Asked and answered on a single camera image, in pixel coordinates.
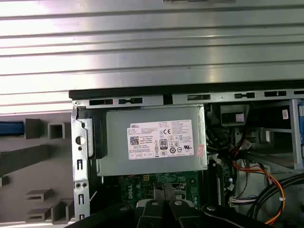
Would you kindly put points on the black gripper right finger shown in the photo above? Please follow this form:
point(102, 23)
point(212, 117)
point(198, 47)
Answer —
point(183, 213)

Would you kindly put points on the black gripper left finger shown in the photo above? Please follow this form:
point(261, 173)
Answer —
point(152, 213)

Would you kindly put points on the hard disk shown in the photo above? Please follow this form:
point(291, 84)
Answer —
point(12, 128)

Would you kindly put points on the CPU socket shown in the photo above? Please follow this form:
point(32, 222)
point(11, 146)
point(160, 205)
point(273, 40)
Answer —
point(179, 191)

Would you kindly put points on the green motherboard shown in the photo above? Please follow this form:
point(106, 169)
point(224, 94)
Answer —
point(133, 190)

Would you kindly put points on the black RAM slot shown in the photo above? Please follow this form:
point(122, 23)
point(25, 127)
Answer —
point(210, 185)

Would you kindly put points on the green RAM stick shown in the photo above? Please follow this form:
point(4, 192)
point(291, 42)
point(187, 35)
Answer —
point(222, 185)

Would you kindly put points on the grey power supply unit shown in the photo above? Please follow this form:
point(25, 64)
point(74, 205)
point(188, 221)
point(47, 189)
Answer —
point(114, 154)

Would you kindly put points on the black PC case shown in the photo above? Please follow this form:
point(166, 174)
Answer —
point(80, 154)

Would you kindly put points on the grey parts rack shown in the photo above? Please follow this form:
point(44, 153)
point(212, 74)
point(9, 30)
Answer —
point(59, 171)

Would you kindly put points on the grey metal drive cage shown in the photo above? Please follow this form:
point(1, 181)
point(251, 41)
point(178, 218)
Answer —
point(295, 133)

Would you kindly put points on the blue plastic drive latch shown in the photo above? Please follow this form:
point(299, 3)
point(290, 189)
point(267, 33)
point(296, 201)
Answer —
point(302, 133)

